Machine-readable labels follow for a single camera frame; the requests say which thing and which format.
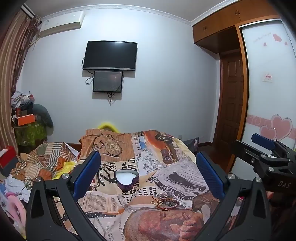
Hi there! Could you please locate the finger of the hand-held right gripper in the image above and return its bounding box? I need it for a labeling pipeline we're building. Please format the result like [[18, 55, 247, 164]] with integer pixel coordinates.
[[230, 140, 267, 168], [251, 133, 296, 158]]

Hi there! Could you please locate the white heart-print wardrobe door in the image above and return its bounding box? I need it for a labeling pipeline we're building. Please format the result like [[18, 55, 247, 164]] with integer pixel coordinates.
[[238, 20, 296, 152]]

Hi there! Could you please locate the pocket watch print pillow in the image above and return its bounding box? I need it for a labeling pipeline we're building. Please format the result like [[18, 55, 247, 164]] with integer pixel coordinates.
[[80, 128, 137, 161]]

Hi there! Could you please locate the yellow fuzzy ring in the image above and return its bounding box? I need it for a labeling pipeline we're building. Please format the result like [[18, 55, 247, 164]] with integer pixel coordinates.
[[97, 120, 120, 133]]

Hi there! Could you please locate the striped brown curtain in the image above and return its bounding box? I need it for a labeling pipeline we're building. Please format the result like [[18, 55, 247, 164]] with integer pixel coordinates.
[[0, 9, 41, 154]]

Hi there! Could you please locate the pile of clothes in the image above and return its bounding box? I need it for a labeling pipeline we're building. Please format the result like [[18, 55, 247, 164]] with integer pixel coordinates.
[[10, 91, 36, 116]]

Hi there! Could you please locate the light blue white cloth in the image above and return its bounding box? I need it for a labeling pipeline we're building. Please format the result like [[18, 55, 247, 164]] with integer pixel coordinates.
[[0, 174, 31, 205]]

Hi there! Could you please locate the orange box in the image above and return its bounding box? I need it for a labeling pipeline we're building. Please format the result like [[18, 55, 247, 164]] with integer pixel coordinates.
[[14, 114, 38, 126]]

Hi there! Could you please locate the purple heart-shaped tin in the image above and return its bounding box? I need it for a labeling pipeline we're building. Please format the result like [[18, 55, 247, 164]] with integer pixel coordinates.
[[115, 169, 140, 191]]

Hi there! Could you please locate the black wall television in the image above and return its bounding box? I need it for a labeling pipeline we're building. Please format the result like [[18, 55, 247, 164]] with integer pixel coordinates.
[[83, 41, 138, 71]]

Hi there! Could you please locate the newspaper print blanket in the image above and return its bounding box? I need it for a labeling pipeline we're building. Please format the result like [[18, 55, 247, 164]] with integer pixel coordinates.
[[53, 130, 242, 241]]

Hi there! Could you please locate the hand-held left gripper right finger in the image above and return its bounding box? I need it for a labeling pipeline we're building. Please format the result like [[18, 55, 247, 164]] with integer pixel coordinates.
[[191, 151, 274, 241]]

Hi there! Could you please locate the green patterned bag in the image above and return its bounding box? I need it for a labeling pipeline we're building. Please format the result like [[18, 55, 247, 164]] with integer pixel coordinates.
[[14, 122, 48, 147]]

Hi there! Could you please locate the red braided bracelet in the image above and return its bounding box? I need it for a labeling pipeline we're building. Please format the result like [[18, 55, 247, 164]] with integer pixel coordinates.
[[157, 195, 180, 211]]

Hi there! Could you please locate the wooden overhead cabinet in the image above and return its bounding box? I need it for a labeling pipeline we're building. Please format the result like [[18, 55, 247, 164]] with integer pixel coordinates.
[[191, 0, 282, 55]]

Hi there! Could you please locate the yellow cloth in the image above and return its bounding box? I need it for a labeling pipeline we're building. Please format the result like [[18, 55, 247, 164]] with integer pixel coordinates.
[[52, 161, 77, 180]]

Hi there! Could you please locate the red box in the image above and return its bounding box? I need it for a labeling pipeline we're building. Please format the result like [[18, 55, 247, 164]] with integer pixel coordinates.
[[0, 148, 17, 169]]

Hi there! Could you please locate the grey garment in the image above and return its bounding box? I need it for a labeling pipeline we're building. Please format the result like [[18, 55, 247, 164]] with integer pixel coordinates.
[[32, 104, 54, 129]]

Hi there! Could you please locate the small black monitor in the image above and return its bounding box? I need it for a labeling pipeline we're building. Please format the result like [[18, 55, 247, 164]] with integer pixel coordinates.
[[92, 71, 123, 93]]

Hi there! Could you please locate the pink plastic item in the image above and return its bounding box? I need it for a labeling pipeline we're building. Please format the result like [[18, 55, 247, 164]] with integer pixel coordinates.
[[0, 192, 27, 233]]

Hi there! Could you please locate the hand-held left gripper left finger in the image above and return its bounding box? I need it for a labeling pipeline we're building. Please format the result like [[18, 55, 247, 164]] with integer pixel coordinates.
[[25, 150, 108, 241]]

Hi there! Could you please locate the white air conditioner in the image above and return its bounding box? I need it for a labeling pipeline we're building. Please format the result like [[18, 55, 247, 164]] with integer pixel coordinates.
[[38, 10, 85, 37]]

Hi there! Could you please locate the striped brown patchwork cloth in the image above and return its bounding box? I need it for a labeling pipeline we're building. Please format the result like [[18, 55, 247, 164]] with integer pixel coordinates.
[[11, 141, 79, 186]]

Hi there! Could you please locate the brown wooden door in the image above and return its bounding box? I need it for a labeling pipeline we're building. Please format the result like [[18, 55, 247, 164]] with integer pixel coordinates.
[[212, 51, 246, 146]]

